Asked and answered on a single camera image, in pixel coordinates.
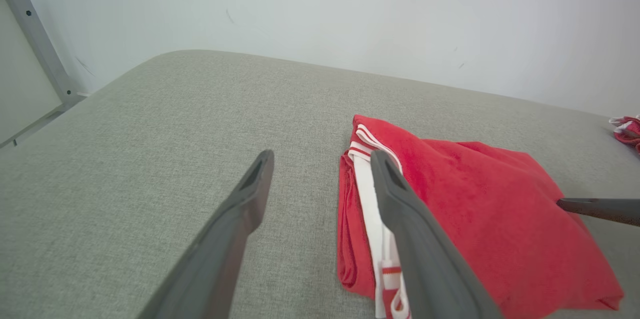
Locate red shorts white waistband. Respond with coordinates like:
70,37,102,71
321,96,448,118
609,115,640,155

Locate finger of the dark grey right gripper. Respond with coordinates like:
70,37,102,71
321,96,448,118
556,197,640,227

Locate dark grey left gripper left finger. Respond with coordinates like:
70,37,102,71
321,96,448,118
137,149,276,319

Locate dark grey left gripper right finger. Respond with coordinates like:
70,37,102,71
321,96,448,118
370,150,503,319

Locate grey metal frame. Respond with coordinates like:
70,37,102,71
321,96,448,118
0,0,91,150

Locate grey fabric sofa cushion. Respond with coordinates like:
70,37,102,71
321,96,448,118
0,49,640,319

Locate red Bulls jersey white sleeves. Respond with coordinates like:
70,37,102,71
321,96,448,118
336,114,625,319

